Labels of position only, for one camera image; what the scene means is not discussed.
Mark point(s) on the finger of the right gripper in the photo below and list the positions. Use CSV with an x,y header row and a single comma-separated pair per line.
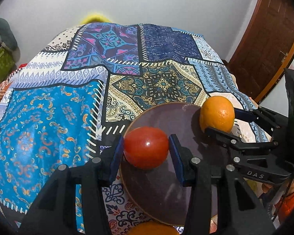
x,y
265,118
256,161

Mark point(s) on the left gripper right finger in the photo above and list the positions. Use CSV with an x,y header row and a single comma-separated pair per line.
x,y
239,211

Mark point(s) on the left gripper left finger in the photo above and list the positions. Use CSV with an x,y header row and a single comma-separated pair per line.
x,y
53,210

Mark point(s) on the large orange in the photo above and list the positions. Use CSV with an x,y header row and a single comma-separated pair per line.
x,y
217,112

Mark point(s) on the small mandarin orange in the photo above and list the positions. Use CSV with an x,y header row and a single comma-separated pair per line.
x,y
152,228

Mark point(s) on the red tomato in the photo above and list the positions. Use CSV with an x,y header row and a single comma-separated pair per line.
x,y
146,147

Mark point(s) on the dark round plate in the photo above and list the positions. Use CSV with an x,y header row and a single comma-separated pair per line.
x,y
157,192

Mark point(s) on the brown wooden door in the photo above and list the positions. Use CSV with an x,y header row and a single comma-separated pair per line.
x,y
265,49

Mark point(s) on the blue patchwork bedspread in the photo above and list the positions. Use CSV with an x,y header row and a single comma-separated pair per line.
x,y
84,88

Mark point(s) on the green storage box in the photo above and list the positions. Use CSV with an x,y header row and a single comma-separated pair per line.
x,y
0,66

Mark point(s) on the grey plush toy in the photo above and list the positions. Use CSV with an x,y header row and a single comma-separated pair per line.
x,y
7,39

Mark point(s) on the yellow curved cushion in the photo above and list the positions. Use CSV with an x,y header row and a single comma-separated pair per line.
x,y
95,18

